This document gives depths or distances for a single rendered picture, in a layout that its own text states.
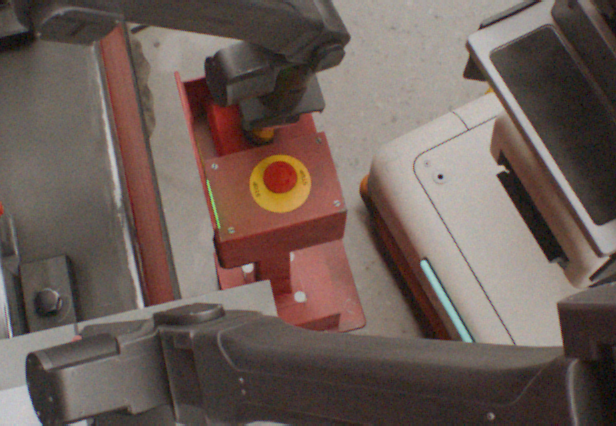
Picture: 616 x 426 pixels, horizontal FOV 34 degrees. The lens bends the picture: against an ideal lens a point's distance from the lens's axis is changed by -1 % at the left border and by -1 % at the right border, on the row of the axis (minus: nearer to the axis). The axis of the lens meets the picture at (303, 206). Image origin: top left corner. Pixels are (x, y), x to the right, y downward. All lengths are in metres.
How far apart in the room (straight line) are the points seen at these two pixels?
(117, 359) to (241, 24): 0.37
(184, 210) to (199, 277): 0.14
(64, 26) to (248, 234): 0.51
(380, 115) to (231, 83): 1.05
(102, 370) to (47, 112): 0.52
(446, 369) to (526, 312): 1.25
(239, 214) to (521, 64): 0.39
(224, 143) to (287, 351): 0.71
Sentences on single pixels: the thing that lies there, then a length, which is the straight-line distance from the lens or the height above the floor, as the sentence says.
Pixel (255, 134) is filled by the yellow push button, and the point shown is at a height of 0.73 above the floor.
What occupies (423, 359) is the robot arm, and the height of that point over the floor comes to 1.44.
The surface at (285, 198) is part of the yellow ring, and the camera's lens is 1.21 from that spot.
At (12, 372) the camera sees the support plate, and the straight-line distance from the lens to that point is 0.98.
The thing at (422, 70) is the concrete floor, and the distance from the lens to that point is 2.16.
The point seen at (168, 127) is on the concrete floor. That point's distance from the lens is 2.10.
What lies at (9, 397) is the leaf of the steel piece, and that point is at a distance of 0.97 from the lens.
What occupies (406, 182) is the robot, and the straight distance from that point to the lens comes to 1.76.
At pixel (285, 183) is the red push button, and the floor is 0.81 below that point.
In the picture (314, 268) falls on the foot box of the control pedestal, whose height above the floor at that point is 0.12.
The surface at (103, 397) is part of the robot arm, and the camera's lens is 0.72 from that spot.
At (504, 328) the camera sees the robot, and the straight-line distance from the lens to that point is 1.72.
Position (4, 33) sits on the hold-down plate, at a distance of 1.20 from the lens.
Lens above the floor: 1.93
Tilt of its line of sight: 72 degrees down
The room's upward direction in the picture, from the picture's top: 1 degrees clockwise
